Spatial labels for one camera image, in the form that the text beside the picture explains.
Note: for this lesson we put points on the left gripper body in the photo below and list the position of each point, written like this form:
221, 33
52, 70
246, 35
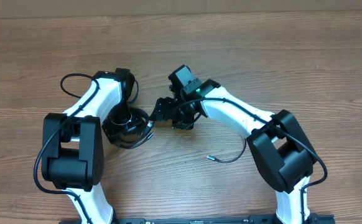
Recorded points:
122, 119

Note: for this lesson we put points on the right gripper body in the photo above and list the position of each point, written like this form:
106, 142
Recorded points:
183, 117

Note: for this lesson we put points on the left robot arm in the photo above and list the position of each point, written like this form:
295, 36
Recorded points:
71, 160

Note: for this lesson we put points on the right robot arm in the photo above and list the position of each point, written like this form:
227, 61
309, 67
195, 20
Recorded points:
281, 151

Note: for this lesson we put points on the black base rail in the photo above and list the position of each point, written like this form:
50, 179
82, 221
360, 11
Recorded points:
252, 219

